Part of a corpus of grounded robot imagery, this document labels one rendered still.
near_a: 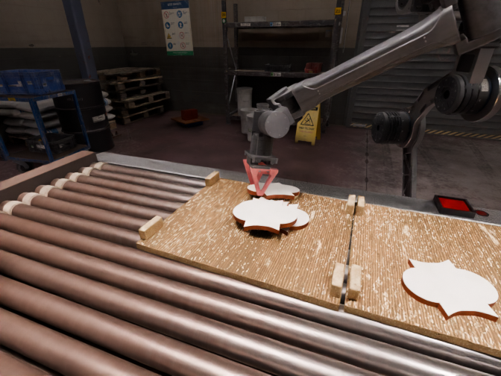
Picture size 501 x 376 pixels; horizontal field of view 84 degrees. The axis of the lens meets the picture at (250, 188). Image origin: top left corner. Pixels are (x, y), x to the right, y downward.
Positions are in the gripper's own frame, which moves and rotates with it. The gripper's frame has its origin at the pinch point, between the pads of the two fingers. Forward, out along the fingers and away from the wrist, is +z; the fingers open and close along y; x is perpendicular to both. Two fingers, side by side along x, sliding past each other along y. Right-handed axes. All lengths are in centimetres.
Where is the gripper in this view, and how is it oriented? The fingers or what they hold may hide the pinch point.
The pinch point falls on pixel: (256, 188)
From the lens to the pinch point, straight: 74.0
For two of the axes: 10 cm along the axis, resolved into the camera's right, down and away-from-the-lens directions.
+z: -1.0, 9.6, 2.8
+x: 9.7, 0.4, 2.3
